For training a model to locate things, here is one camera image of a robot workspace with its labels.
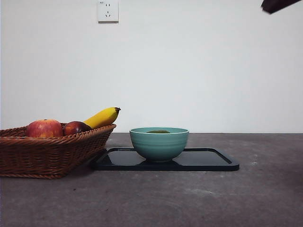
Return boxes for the teal bowl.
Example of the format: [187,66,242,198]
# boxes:
[129,127,190,163]

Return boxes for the black tray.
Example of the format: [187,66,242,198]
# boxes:
[91,147,240,172]

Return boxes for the yellow banana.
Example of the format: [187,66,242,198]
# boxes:
[83,106,122,130]

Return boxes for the dark red plum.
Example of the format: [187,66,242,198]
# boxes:
[62,121,92,136]

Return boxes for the red apple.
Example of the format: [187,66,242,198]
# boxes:
[25,119,64,139]

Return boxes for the brown wicker basket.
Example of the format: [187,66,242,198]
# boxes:
[0,122,117,179]

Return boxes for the white wall socket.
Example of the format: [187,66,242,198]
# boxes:
[98,0,119,24]

